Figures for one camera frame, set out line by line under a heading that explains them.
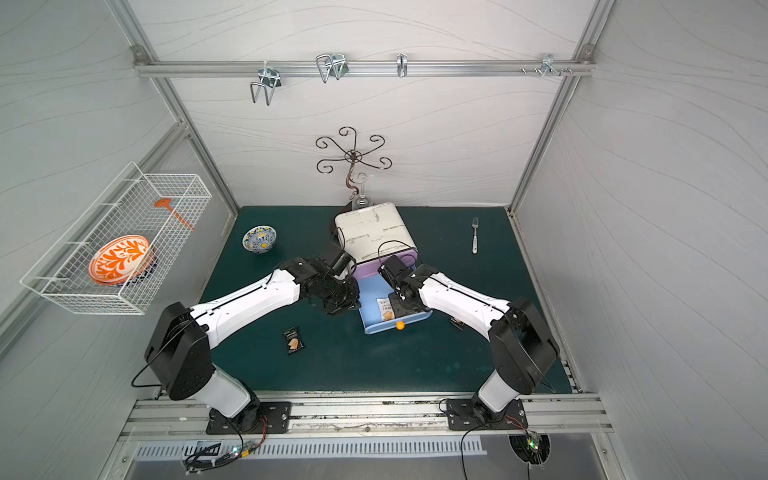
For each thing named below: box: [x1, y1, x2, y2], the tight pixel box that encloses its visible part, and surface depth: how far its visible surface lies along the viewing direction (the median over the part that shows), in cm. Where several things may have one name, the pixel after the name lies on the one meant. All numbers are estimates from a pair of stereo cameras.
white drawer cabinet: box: [335, 203, 419, 283], surface depth 87 cm
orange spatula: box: [154, 198, 194, 232], surface depth 80 cm
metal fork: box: [472, 217, 479, 255], surface depth 113 cm
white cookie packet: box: [376, 298, 395, 322], surface depth 86 cm
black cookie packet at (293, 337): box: [282, 326, 305, 354], surface depth 87 cm
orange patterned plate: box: [88, 235, 154, 285], surface depth 64 cm
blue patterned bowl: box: [242, 225, 277, 254], surface depth 110 cm
